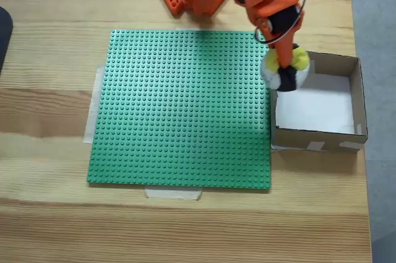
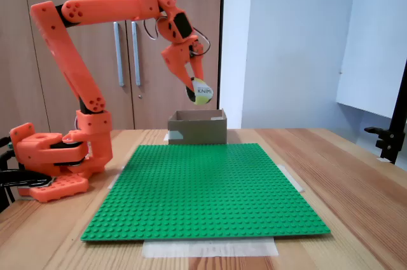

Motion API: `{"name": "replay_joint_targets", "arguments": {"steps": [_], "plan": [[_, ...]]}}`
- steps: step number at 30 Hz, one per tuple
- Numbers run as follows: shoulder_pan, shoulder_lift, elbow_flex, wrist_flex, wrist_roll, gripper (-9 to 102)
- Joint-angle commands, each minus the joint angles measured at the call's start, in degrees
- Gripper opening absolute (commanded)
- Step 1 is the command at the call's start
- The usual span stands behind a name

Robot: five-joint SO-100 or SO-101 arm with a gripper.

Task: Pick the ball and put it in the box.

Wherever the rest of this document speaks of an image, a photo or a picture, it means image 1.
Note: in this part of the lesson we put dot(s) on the white black yellow soft ball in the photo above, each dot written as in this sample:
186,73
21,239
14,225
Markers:
287,79

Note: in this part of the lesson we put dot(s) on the brown cardboard box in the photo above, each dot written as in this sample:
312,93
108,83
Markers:
325,105

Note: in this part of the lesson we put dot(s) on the green studded baseplate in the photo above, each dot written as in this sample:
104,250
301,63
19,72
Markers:
179,111

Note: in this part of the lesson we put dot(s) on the narrow translucent tape strip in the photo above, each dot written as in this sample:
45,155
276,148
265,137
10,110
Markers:
173,194

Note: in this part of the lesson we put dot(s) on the wide translucent tape strip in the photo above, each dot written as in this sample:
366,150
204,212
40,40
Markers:
92,105

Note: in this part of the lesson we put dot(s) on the black rounded device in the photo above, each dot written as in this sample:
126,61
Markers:
4,34

